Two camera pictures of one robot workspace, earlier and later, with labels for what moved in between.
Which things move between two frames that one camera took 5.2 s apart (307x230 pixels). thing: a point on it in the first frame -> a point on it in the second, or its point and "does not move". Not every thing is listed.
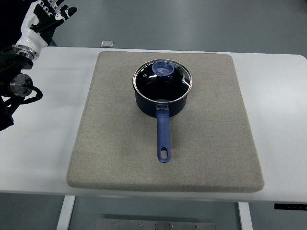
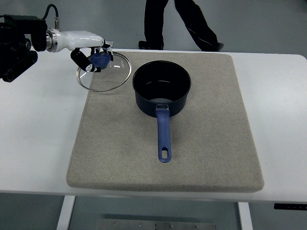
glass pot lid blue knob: x=162 y=81 -> x=115 y=68
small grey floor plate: x=107 y=44 does not move
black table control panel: x=289 y=206 does not move
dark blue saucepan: x=161 y=89 does not move
